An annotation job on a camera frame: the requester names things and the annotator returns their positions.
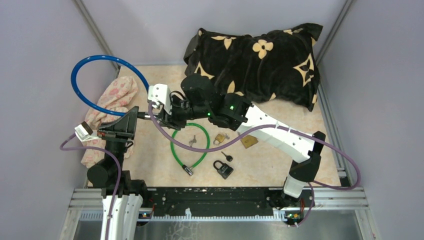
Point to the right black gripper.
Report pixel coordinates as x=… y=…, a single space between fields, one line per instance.
x=171 y=121

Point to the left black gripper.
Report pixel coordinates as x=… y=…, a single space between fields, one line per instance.
x=122 y=129

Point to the green cable lock keys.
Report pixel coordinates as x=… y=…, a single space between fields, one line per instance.
x=192 y=141

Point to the small brass padlock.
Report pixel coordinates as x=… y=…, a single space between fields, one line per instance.
x=219 y=139

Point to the green cable lock loop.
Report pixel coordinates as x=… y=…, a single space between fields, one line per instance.
x=188 y=169

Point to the black Kaijing padlock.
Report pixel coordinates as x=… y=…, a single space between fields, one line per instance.
x=223 y=169

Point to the large brass padlock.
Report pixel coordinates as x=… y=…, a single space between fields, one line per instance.
x=248 y=141

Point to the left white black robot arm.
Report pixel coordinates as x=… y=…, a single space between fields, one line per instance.
x=122 y=197

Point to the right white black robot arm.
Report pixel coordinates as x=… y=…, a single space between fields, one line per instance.
x=202 y=100

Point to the black head key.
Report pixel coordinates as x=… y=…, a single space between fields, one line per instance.
x=228 y=158

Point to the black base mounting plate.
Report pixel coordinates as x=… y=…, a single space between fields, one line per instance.
x=233 y=202

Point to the black pillow with beige flowers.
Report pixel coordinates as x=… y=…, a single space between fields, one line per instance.
x=279 y=64

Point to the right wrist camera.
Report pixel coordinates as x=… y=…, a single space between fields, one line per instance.
x=159 y=94

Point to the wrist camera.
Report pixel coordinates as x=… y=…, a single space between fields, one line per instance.
x=85 y=133
x=159 y=94

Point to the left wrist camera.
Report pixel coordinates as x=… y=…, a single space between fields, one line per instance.
x=85 y=133

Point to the aluminium frame rail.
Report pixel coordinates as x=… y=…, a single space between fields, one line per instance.
x=326 y=199

